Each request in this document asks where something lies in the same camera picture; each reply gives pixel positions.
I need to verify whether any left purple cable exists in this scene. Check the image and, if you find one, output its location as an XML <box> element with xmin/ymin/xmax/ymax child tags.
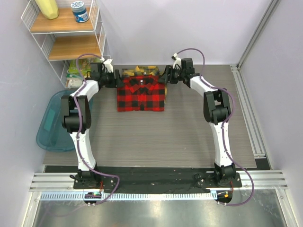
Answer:
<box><xmin>73</xmin><ymin>53</ymin><xmax>121</xmax><ymax>205</ymax></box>

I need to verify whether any yellow plaid shirt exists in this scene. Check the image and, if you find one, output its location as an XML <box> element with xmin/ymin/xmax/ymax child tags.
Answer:
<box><xmin>122</xmin><ymin>65</ymin><xmax>169</xmax><ymax>104</ymax></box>

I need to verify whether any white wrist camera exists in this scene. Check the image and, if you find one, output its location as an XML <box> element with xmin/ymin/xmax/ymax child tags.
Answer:
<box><xmin>100</xmin><ymin>57</ymin><xmax>114</xmax><ymax>73</ymax></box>
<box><xmin>171</xmin><ymin>53</ymin><xmax>182</xmax><ymax>70</ymax></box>

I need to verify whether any yellow bottle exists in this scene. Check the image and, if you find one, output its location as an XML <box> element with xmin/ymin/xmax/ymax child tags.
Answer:
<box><xmin>35</xmin><ymin>0</ymin><xmax>59</xmax><ymax>19</ymax></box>

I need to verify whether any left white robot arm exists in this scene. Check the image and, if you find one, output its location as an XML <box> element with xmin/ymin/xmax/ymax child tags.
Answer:
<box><xmin>61</xmin><ymin>59</ymin><xmax>120</xmax><ymax>189</ymax></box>

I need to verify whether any red black plaid shirt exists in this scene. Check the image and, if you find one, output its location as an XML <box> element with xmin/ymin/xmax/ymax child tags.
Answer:
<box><xmin>117</xmin><ymin>75</ymin><xmax>166</xmax><ymax>112</ymax></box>

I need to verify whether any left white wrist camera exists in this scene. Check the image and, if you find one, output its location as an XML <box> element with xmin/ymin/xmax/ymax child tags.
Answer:
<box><xmin>100</xmin><ymin>57</ymin><xmax>114</xmax><ymax>73</ymax></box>

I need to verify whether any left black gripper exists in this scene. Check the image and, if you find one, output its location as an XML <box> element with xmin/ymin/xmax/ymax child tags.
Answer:
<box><xmin>100</xmin><ymin>70</ymin><xmax>124</xmax><ymax>88</ymax></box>

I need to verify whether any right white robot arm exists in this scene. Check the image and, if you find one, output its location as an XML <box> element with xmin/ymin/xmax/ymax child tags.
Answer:
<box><xmin>158</xmin><ymin>54</ymin><xmax>236</xmax><ymax>187</ymax></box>

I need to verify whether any blue white jar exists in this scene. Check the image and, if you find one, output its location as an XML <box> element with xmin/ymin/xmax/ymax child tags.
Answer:
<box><xmin>71</xmin><ymin>0</ymin><xmax>89</xmax><ymax>23</ymax></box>

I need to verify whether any white slotted cable duct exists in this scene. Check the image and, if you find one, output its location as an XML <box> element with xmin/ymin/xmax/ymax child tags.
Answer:
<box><xmin>40</xmin><ymin>191</ymin><xmax>217</xmax><ymax>201</ymax></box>

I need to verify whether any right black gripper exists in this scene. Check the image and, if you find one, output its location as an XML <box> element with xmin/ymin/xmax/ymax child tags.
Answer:
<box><xmin>157</xmin><ymin>65</ymin><xmax>185</xmax><ymax>84</ymax></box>

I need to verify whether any teal plastic bin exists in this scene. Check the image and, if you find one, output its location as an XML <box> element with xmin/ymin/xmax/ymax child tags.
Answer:
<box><xmin>36</xmin><ymin>89</ymin><xmax>76</xmax><ymax>153</ymax></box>

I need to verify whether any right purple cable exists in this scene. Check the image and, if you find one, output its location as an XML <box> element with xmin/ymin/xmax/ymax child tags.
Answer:
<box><xmin>172</xmin><ymin>48</ymin><xmax>255</xmax><ymax>207</ymax></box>

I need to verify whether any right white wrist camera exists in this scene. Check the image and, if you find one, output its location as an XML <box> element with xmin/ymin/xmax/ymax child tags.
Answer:
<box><xmin>171</xmin><ymin>53</ymin><xmax>182</xmax><ymax>70</ymax></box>

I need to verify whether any purple cable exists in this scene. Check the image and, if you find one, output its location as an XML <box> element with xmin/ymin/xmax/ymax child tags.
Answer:
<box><xmin>172</xmin><ymin>48</ymin><xmax>255</xmax><ymax>207</ymax></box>
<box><xmin>73</xmin><ymin>53</ymin><xmax>121</xmax><ymax>205</ymax></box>

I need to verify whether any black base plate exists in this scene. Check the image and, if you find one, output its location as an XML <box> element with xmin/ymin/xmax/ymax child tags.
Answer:
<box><xmin>70</xmin><ymin>167</ymin><xmax>242</xmax><ymax>194</ymax></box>

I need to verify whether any stack of books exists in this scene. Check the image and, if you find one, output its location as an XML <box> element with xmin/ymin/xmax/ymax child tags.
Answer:
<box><xmin>66</xmin><ymin>58</ymin><xmax>97</xmax><ymax>89</ymax></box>

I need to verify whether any white wire wooden shelf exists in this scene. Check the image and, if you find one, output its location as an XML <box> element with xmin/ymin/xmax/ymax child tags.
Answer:
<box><xmin>21</xmin><ymin>0</ymin><xmax>111</xmax><ymax>88</ymax></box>

